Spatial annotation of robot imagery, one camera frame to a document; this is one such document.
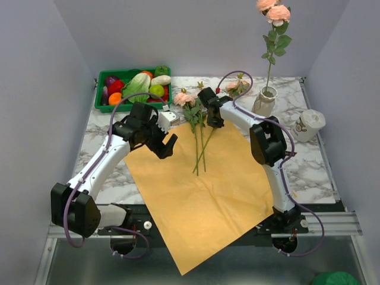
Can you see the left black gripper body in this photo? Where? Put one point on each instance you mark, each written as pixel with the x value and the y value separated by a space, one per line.
pixel 153 133

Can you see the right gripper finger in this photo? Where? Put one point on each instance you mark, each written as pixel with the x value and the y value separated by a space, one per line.
pixel 211 122
pixel 219 122

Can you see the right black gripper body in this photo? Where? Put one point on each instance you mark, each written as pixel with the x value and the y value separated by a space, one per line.
pixel 217 121

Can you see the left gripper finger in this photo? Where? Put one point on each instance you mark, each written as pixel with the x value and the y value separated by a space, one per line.
pixel 158 150
pixel 166 150

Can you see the pink rose stem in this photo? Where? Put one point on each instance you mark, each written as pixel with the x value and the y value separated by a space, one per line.
pixel 190 108
pixel 201 121
pixel 233 90
pixel 276 40

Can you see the orange wrapping paper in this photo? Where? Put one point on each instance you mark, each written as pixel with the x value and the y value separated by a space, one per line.
pixel 199 214

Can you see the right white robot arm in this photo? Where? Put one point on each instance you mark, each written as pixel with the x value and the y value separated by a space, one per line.
pixel 268 148

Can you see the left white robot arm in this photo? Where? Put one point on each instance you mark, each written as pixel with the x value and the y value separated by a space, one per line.
pixel 74 204

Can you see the white ribbed vase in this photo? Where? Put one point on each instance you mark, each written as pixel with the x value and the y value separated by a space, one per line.
pixel 265 101

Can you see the orange fruit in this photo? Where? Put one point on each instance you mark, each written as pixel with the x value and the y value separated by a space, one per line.
pixel 115 98

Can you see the green lime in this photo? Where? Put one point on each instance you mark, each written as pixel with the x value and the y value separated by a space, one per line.
pixel 157 89

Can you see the green cabbage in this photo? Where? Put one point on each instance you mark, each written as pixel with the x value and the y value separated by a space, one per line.
pixel 138 84

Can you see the red chili pepper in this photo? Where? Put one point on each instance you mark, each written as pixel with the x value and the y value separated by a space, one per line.
pixel 157 98

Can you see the purple eggplant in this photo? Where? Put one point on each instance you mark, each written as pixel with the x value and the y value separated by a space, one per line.
pixel 104 101

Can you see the white radish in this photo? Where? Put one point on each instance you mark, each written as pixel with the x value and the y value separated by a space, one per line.
pixel 161 80

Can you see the orange tomato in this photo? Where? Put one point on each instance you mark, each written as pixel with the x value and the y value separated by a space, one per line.
pixel 150 74

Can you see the green plastic crate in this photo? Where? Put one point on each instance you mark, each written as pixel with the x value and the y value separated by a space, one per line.
pixel 125 75

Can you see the purple onion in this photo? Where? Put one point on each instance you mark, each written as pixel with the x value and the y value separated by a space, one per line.
pixel 109 80

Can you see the green bell pepper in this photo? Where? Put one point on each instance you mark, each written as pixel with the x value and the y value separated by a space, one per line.
pixel 161 70

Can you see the white cup with drawing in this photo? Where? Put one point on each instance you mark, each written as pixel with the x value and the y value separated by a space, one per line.
pixel 309 123

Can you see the green object bottom corner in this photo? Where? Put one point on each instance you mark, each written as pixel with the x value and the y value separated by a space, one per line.
pixel 335 278

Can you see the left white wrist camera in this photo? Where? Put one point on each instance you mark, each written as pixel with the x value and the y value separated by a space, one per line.
pixel 168 119

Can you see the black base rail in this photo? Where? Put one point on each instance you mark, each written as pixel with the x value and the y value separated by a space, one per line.
pixel 139 219

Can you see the aluminium frame bar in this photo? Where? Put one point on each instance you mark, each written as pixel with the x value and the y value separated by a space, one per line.
pixel 332 235

